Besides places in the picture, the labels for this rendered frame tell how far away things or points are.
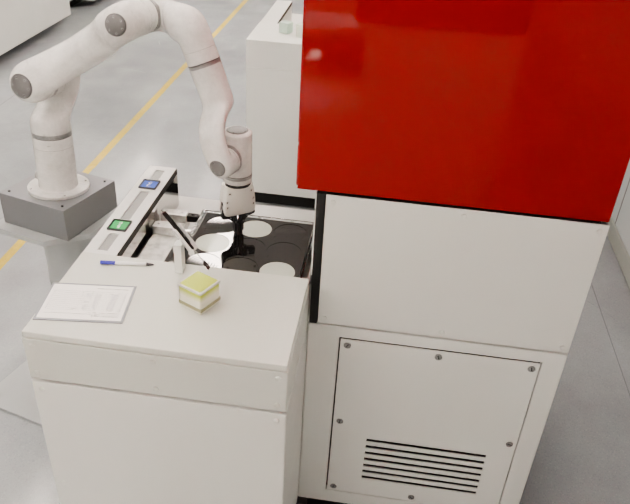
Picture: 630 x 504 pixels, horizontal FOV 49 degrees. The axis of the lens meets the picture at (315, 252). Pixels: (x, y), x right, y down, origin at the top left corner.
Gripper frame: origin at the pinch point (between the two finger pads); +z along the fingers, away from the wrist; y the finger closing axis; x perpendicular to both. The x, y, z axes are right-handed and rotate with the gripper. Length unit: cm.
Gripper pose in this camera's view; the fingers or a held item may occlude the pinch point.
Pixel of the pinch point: (238, 226)
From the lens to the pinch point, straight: 213.7
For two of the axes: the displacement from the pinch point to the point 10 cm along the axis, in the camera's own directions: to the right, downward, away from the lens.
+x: 4.8, 5.0, -7.2
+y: -8.8, 2.2, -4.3
